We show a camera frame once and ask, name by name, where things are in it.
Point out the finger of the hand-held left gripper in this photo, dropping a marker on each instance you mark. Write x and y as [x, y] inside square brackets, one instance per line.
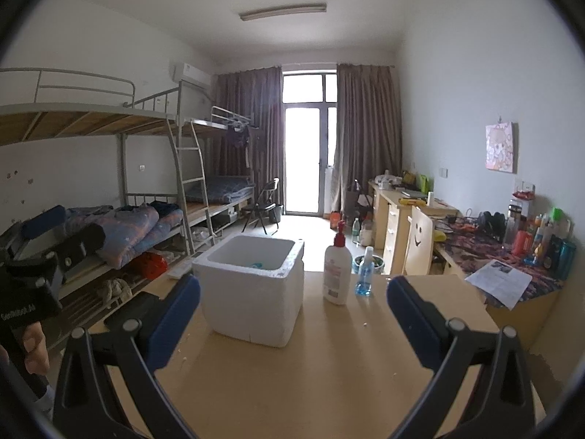
[82, 244]
[43, 222]

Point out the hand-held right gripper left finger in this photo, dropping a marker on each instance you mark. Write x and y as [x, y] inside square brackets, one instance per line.
[176, 315]

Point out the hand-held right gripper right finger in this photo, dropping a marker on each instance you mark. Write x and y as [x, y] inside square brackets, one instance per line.
[413, 320]

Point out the white foam box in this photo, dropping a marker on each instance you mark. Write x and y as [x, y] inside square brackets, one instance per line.
[251, 302]

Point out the blue face mask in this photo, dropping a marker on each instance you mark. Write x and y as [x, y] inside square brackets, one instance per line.
[257, 265]

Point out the person's left forearm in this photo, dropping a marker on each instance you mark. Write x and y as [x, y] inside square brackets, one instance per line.
[43, 400]

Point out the person's left hand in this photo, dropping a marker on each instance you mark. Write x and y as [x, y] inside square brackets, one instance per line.
[35, 350]

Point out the pink blue star quilt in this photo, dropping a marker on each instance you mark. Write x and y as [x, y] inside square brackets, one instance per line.
[123, 233]

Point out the red bag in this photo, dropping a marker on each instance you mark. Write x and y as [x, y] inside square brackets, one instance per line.
[151, 265]

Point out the blue spray bottle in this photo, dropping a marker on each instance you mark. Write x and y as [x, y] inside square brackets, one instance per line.
[364, 279]

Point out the green basin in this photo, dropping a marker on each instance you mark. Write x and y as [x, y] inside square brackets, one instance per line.
[378, 263]

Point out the wooden smiley face chair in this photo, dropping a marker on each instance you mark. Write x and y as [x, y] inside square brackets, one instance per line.
[418, 242]

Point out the white lotion pump bottle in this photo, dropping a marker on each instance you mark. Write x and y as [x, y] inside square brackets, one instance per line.
[337, 274]

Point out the long wooden desk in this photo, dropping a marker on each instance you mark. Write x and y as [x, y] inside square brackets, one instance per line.
[393, 233]

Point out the dark patterned desk cloth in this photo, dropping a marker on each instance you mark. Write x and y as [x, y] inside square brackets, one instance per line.
[470, 249]

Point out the printed paper sheet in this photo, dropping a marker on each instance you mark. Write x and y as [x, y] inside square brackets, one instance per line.
[500, 281]

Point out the grey metal bunk bed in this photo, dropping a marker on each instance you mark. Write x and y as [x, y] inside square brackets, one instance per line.
[91, 116]
[215, 122]

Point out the black headphones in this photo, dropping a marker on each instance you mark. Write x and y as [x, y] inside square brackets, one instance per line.
[491, 224]

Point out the dark blue quilt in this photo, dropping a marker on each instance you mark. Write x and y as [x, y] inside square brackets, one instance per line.
[224, 190]

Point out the green bag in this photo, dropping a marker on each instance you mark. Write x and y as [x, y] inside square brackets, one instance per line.
[422, 184]

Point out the black folding chair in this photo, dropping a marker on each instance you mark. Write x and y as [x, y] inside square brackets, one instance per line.
[263, 208]

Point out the black bucket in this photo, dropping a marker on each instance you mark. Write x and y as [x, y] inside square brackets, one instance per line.
[275, 214]

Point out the group of toiletry bottles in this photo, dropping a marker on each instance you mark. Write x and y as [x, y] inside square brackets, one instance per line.
[544, 238]

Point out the dark hanging clothes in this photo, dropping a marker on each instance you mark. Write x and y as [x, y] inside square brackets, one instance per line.
[240, 139]

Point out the brown curtain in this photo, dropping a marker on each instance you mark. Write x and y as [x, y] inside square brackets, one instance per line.
[247, 137]
[365, 137]

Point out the glass balcony door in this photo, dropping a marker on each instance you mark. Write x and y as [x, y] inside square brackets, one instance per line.
[301, 160]

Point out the white air conditioner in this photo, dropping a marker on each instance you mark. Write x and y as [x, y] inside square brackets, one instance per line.
[189, 74]

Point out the ceiling tube light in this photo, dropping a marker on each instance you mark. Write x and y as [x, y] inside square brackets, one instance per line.
[283, 11]

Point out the pink wall poster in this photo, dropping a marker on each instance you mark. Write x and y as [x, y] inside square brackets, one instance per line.
[500, 146]

